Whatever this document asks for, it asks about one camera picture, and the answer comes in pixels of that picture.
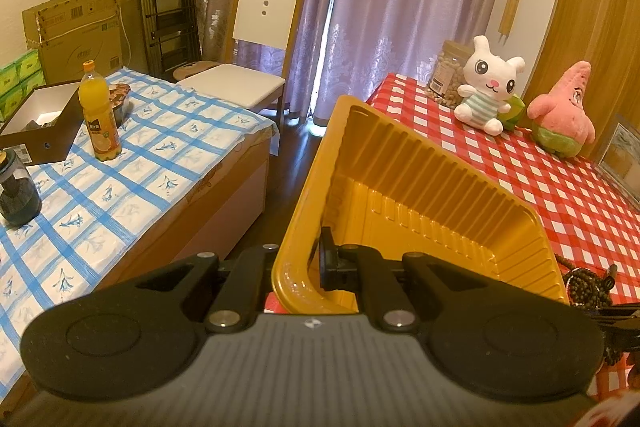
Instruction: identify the blue checked tablecloth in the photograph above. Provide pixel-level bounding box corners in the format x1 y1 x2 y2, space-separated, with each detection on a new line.
0 67 280 400

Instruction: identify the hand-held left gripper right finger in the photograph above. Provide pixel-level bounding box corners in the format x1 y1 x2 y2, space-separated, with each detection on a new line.
319 227 563 333

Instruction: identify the dark bead bracelet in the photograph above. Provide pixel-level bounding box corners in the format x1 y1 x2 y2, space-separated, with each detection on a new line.
567 269 617 308

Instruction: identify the instant noodle bowl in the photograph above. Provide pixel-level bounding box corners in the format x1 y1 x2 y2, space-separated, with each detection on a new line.
107 82 133 125

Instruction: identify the clear jar of nuts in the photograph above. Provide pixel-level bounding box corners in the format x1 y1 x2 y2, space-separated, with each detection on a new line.
425 40 473 109

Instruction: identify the white wooden chair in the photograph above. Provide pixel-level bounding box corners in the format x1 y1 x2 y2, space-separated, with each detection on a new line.
177 0 309 142

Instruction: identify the round brown stool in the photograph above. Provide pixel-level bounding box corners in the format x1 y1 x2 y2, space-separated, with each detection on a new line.
172 61 221 82

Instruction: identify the dark glass jar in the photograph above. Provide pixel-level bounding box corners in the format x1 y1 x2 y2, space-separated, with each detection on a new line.
0 147 42 227

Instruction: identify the pink starfish plush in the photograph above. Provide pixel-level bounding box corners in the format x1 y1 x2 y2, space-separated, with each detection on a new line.
527 61 597 158

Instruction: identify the brown bead necklace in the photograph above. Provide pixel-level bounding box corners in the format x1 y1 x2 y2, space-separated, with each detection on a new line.
556 253 633 368

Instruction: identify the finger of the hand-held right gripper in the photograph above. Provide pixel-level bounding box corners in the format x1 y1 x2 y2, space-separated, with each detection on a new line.
602 324 640 352
586 303 640 322

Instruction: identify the yellow plastic tray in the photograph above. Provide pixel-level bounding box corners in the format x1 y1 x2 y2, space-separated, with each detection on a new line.
271 94 571 314

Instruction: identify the wooden wall hanging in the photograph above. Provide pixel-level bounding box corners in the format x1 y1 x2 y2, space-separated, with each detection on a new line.
498 0 524 44

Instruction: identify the white bunny plush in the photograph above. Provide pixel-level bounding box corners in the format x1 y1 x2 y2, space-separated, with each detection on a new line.
453 35 527 136

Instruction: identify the brown open box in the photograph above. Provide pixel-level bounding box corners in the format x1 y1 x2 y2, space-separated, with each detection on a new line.
0 80 83 165

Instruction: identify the picture frame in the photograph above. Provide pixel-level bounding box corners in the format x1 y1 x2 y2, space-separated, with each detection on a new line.
596 114 640 198

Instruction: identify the orange juice bottle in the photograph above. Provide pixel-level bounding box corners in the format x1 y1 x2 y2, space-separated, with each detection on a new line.
78 61 123 162

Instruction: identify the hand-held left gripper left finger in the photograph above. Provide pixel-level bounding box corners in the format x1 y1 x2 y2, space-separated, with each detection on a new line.
131 245 277 334

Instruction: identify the green plush ball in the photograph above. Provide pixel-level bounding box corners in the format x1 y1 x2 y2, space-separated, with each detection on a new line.
501 94 528 131

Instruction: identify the green tissue pack stack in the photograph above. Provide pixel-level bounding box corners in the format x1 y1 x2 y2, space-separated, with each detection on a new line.
0 49 45 122

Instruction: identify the cardboard box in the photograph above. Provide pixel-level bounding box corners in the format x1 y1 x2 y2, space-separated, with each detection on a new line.
22 0 143 82

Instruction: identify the wooden wardrobe panel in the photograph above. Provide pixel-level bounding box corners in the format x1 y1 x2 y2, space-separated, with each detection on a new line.
520 0 640 162

